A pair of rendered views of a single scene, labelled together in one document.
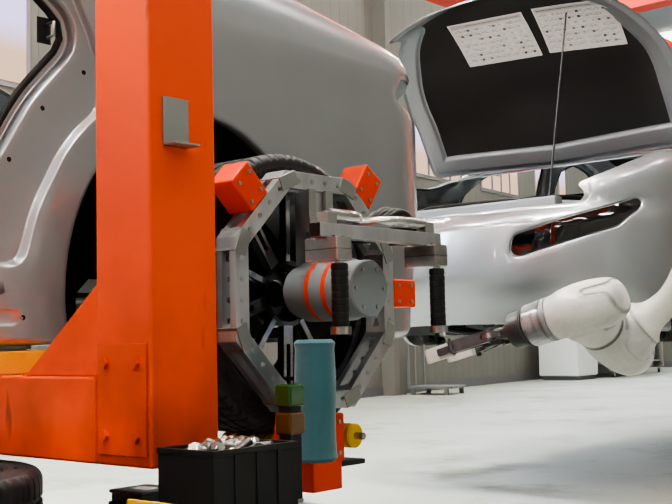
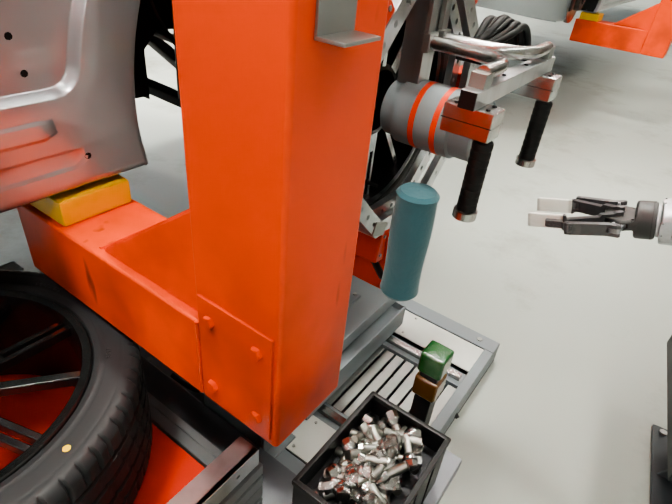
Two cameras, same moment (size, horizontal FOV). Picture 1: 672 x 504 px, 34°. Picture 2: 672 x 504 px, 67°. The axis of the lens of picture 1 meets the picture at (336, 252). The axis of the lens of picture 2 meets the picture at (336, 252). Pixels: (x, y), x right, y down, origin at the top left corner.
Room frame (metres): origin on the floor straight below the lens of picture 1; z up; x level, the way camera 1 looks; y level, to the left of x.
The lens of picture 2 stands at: (1.46, 0.34, 1.19)
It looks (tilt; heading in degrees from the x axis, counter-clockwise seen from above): 34 degrees down; 352
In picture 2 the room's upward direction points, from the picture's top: 6 degrees clockwise
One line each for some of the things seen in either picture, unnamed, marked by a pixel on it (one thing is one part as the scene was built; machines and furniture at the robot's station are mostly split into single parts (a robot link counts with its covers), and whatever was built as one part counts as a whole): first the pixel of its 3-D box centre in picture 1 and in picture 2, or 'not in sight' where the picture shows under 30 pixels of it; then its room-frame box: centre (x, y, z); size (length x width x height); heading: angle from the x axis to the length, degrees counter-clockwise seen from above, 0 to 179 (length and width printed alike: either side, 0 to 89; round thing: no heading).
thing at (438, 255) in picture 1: (425, 255); (535, 83); (2.52, -0.21, 0.93); 0.09 x 0.05 x 0.05; 49
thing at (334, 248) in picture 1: (328, 249); (471, 118); (2.27, 0.02, 0.93); 0.09 x 0.05 x 0.05; 49
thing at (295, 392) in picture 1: (289, 395); (435, 360); (1.99, 0.09, 0.64); 0.04 x 0.04 x 0.04; 49
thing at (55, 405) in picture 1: (51, 368); (133, 228); (2.26, 0.59, 0.69); 0.52 x 0.17 x 0.35; 49
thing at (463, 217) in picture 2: (340, 296); (473, 178); (2.25, -0.01, 0.83); 0.04 x 0.04 x 0.16
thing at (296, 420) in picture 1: (290, 423); (429, 382); (1.99, 0.09, 0.59); 0.04 x 0.04 x 0.04; 49
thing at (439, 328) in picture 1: (437, 298); (534, 132); (2.51, -0.23, 0.83); 0.04 x 0.04 x 0.16
